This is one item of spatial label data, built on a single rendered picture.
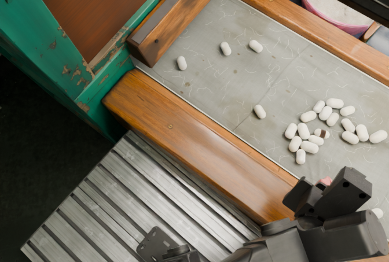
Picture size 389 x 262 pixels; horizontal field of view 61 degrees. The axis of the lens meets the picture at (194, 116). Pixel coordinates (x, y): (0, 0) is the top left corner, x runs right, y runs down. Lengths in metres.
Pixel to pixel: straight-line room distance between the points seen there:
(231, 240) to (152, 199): 0.20
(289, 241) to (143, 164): 0.45
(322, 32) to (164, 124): 0.43
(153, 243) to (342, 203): 0.42
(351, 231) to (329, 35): 0.51
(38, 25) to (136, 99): 0.30
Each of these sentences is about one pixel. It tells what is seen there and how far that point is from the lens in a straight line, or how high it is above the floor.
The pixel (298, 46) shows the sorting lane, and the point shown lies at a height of 0.74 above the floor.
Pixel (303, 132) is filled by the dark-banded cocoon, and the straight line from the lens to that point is 0.75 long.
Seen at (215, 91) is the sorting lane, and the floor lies 0.74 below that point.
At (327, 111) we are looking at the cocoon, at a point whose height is 0.76.
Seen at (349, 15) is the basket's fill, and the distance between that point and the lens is 0.95.
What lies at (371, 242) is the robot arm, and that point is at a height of 1.03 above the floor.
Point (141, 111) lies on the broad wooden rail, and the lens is 0.74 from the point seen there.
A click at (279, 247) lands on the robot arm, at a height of 1.02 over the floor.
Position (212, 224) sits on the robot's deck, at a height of 0.67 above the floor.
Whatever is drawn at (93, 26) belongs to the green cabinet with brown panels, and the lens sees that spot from 0.64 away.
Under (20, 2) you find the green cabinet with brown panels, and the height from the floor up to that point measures 1.10.
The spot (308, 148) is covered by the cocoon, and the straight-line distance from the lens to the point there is 0.74.
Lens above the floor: 1.45
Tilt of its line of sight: 72 degrees down
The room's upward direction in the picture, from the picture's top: 5 degrees counter-clockwise
